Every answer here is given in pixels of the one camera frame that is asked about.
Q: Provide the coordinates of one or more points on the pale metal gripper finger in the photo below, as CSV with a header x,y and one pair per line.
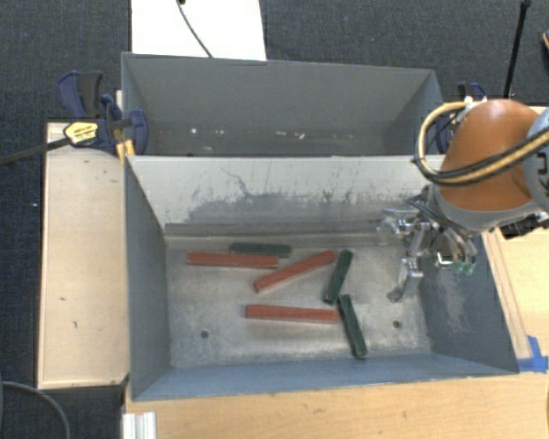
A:
x,y
400,224
409,275

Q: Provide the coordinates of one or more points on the dark green flat block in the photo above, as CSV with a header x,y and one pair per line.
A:
x,y
260,249
338,276
352,327

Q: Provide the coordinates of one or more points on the red-brown flat block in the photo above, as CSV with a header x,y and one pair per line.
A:
x,y
293,313
231,260
295,271

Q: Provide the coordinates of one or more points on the grey metal bin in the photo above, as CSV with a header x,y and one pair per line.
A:
x,y
265,190

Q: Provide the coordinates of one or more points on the pale wood flat board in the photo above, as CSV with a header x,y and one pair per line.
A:
x,y
84,268

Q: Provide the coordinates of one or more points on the black cylinder on white bracket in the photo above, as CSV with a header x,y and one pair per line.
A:
x,y
521,228

